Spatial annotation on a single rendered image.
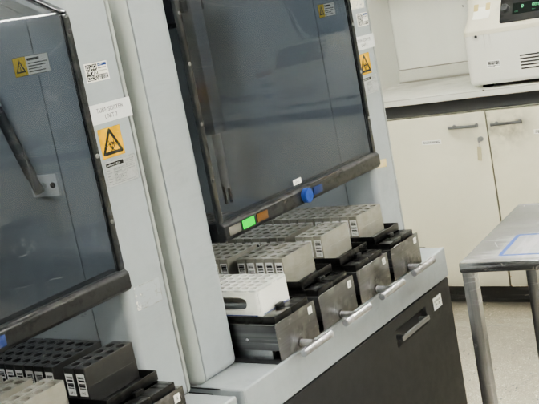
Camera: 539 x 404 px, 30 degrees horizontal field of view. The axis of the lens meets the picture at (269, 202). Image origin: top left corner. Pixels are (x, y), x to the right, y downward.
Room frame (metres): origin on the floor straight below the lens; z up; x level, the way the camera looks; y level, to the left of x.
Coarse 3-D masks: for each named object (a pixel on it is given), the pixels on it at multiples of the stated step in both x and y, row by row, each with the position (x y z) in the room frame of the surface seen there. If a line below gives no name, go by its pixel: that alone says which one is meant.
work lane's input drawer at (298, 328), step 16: (288, 304) 1.79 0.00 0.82; (304, 304) 1.81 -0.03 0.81; (240, 320) 1.77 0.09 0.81; (256, 320) 1.75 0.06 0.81; (272, 320) 1.73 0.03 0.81; (288, 320) 1.75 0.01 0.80; (304, 320) 1.79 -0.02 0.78; (240, 336) 1.77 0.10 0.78; (256, 336) 1.74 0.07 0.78; (272, 336) 1.72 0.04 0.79; (288, 336) 1.74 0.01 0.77; (304, 336) 1.78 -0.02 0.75; (288, 352) 1.74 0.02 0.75; (304, 352) 1.71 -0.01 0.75
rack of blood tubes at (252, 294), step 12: (228, 276) 1.91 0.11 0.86; (240, 276) 1.88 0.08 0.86; (252, 276) 1.87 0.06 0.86; (264, 276) 1.85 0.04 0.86; (276, 276) 1.84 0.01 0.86; (228, 288) 1.81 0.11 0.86; (240, 288) 1.79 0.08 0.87; (252, 288) 1.78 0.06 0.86; (264, 288) 1.77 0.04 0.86; (276, 288) 1.80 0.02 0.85; (228, 300) 1.92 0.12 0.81; (240, 300) 1.90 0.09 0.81; (252, 300) 1.76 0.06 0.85; (264, 300) 1.77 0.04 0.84; (276, 300) 1.79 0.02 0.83; (288, 300) 1.83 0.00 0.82; (228, 312) 1.80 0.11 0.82; (240, 312) 1.78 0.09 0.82; (252, 312) 1.76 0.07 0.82; (264, 312) 1.76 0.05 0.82
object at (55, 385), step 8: (48, 384) 1.41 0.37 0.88; (56, 384) 1.40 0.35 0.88; (32, 392) 1.38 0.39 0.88; (40, 392) 1.39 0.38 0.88; (48, 392) 1.38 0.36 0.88; (56, 392) 1.39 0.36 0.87; (64, 392) 1.41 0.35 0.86; (24, 400) 1.37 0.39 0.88; (32, 400) 1.36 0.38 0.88; (40, 400) 1.37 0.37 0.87; (48, 400) 1.38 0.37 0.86; (56, 400) 1.39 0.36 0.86; (64, 400) 1.40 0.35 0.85
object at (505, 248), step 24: (528, 216) 2.09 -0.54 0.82; (504, 240) 1.94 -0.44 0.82; (528, 240) 1.90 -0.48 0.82; (480, 264) 1.82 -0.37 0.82; (504, 264) 1.80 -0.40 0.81; (528, 264) 1.77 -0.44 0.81; (480, 312) 1.83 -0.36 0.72; (480, 336) 1.83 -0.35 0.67; (480, 360) 1.83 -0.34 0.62; (480, 384) 1.84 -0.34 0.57
